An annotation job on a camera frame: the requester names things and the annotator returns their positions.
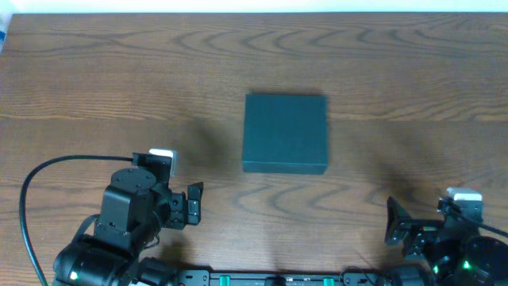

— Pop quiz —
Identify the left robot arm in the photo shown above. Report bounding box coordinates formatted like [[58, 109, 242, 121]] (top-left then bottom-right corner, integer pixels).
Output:
[[53, 168, 204, 285]]

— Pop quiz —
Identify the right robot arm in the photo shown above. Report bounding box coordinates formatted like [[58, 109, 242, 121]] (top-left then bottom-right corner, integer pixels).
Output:
[[376, 197, 507, 286]]

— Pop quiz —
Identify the black cable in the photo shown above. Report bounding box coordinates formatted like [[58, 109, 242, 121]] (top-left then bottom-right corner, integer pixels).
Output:
[[446, 204, 508, 239], [18, 154, 134, 286]]

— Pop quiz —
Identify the dark green box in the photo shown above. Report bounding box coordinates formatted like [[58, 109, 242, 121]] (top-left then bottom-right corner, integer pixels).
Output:
[[241, 94, 329, 175]]

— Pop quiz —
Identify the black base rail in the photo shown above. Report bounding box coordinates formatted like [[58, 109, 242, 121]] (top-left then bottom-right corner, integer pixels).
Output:
[[174, 268, 433, 286]]

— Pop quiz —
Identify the right black cable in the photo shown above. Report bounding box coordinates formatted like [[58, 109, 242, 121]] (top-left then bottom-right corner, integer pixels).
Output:
[[446, 204, 508, 239]]

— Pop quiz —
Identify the left black cable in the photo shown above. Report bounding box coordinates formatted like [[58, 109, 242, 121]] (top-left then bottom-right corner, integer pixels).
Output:
[[18, 154, 134, 286]]

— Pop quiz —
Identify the white blue object at edge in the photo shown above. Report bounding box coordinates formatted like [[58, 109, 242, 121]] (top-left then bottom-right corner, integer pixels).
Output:
[[0, 11, 12, 52]]

